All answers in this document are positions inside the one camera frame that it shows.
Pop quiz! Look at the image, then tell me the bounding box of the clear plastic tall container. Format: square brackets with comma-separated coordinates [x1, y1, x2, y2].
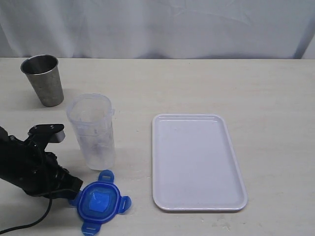
[66, 93, 116, 171]

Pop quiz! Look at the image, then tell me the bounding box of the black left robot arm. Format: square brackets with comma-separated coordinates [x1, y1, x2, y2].
[0, 124, 83, 200]

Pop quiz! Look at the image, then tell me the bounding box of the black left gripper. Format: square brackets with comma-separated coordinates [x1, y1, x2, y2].
[24, 139, 83, 200]

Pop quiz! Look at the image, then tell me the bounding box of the black cable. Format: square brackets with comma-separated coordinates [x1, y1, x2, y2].
[0, 188, 77, 234]

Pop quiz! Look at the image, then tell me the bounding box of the white backdrop curtain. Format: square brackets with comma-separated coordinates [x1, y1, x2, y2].
[0, 0, 315, 59]

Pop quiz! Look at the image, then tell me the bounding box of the blue plastic clip lid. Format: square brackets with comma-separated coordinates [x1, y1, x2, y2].
[68, 170, 132, 236]

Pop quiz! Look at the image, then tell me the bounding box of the white rectangular tray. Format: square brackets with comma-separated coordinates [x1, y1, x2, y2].
[152, 114, 248, 212]

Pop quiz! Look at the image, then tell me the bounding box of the stainless steel cup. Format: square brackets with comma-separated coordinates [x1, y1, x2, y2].
[21, 55, 64, 107]

